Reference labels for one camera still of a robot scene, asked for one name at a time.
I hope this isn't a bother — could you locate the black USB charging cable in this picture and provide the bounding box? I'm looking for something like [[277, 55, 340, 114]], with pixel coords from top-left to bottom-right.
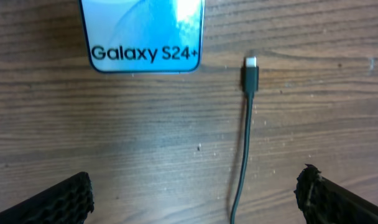
[[229, 56, 260, 224]]

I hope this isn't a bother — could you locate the blue Galaxy smartphone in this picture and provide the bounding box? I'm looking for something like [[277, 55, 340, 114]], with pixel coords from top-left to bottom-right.
[[78, 0, 205, 73]]

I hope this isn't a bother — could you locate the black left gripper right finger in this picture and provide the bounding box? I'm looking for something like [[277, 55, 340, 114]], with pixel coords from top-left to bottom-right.
[[294, 164, 378, 224]]

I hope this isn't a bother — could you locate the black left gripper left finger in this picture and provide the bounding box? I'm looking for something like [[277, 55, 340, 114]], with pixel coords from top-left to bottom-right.
[[0, 172, 94, 224]]

